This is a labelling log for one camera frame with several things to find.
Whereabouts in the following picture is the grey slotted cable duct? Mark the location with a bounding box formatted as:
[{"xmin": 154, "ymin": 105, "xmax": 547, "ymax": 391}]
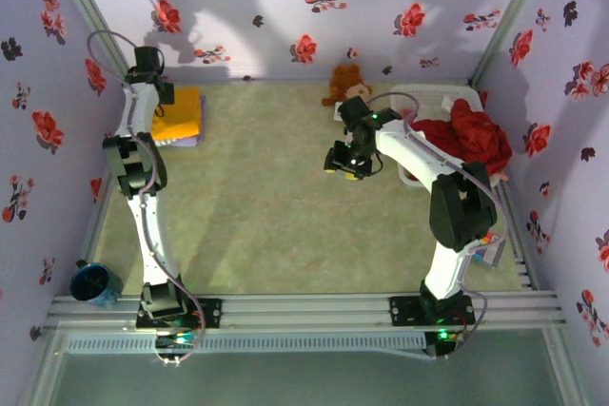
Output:
[{"xmin": 64, "ymin": 332, "xmax": 427, "ymax": 356}]

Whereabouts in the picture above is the brown teddy bear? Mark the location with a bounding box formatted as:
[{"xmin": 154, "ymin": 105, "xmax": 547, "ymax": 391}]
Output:
[{"xmin": 322, "ymin": 63, "xmax": 375, "ymax": 108}]

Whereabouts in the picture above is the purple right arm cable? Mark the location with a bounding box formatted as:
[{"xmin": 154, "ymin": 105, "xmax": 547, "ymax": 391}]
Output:
[{"xmin": 365, "ymin": 91, "xmax": 511, "ymax": 360}]

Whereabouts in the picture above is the blue mug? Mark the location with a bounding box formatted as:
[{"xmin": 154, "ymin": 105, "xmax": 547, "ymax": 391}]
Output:
[{"xmin": 69, "ymin": 259, "xmax": 125, "ymax": 307}]

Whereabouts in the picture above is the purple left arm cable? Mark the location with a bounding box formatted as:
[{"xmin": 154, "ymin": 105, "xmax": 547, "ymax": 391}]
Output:
[{"xmin": 87, "ymin": 29, "xmax": 206, "ymax": 363}]

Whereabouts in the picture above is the red t-shirt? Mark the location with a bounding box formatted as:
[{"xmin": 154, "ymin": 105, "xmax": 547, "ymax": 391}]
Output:
[{"xmin": 409, "ymin": 98, "xmax": 514, "ymax": 180}]

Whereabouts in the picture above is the white plastic laundry basket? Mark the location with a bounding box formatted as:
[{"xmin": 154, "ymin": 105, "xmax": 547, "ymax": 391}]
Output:
[{"xmin": 390, "ymin": 85, "xmax": 509, "ymax": 191}]

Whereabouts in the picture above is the aluminium table rail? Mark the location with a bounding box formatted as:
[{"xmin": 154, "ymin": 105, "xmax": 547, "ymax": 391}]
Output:
[{"xmin": 45, "ymin": 292, "xmax": 567, "ymax": 331}]

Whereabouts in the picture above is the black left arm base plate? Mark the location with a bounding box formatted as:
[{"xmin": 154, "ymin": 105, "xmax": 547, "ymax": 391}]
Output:
[{"xmin": 136, "ymin": 298, "xmax": 224, "ymax": 330}]

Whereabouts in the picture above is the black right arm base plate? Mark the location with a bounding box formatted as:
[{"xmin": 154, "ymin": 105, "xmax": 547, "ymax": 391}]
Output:
[{"xmin": 388, "ymin": 295, "xmax": 477, "ymax": 328}]

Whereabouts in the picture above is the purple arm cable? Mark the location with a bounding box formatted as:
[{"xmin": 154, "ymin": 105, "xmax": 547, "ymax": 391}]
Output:
[
  {"xmin": 87, "ymin": 29, "xmax": 206, "ymax": 363},
  {"xmin": 365, "ymin": 91, "xmax": 511, "ymax": 360}
]

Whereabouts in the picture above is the rainbow marker pen pack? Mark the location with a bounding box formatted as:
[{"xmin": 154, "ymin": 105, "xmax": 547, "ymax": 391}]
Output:
[{"xmin": 468, "ymin": 229, "xmax": 507, "ymax": 271}]

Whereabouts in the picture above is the yellow t-shirt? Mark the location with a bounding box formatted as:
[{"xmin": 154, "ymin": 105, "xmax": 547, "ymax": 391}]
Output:
[{"xmin": 150, "ymin": 86, "xmax": 202, "ymax": 143}]

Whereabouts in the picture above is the aluminium corner post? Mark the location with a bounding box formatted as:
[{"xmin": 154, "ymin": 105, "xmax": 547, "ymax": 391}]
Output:
[
  {"xmin": 468, "ymin": 0, "xmax": 553, "ymax": 87},
  {"xmin": 45, "ymin": 0, "xmax": 140, "ymax": 88}
]

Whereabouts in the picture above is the purple printed t-shirt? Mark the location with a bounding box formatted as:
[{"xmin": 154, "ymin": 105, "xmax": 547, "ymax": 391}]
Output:
[{"xmin": 150, "ymin": 94, "xmax": 207, "ymax": 149}]

